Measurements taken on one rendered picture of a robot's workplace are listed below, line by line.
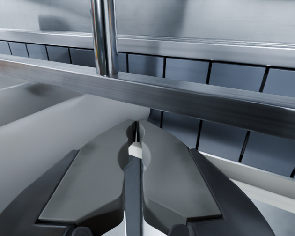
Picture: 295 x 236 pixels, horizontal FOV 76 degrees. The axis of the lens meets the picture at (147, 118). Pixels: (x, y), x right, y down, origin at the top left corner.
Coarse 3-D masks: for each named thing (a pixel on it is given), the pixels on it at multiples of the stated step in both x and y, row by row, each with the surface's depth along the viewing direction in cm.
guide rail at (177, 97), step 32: (0, 64) 13; (32, 64) 12; (64, 64) 12; (128, 96) 9; (160, 96) 8; (192, 96) 8; (224, 96) 7; (256, 96) 7; (256, 128) 7; (288, 128) 6
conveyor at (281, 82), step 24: (0, 48) 27; (24, 48) 24; (48, 48) 22; (72, 48) 21; (144, 72) 18; (168, 72) 16; (192, 72) 16; (216, 72) 15; (240, 72) 14; (264, 72) 13; (288, 72) 13; (288, 96) 13; (168, 120) 18; (192, 120) 17; (192, 144) 18; (216, 144) 17; (240, 144) 16; (264, 144) 15; (288, 144) 14; (264, 168) 16; (288, 168) 15
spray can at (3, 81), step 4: (0, 76) 17; (4, 76) 17; (8, 76) 17; (0, 80) 17; (4, 80) 17; (8, 80) 17; (12, 80) 17; (16, 80) 18; (20, 80) 18; (24, 80) 18; (0, 84) 16; (4, 84) 17; (8, 84) 17; (12, 84) 17; (16, 84) 17; (0, 88) 16
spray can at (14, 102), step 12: (24, 84) 15; (36, 84) 15; (0, 96) 13; (12, 96) 13; (24, 96) 14; (36, 96) 14; (48, 96) 15; (60, 96) 16; (72, 96) 16; (0, 108) 12; (12, 108) 13; (24, 108) 13; (36, 108) 14; (0, 120) 12; (12, 120) 12
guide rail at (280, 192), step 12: (132, 144) 17; (228, 168) 15; (240, 168) 15; (240, 180) 14; (252, 180) 14; (264, 180) 14; (276, 180) 14; (288, 180) 14; (252, 192) 13; (264, 192) 13; (276, 192) 13; (288, 192) 13; (276, 204) 13; (288, 204) 12
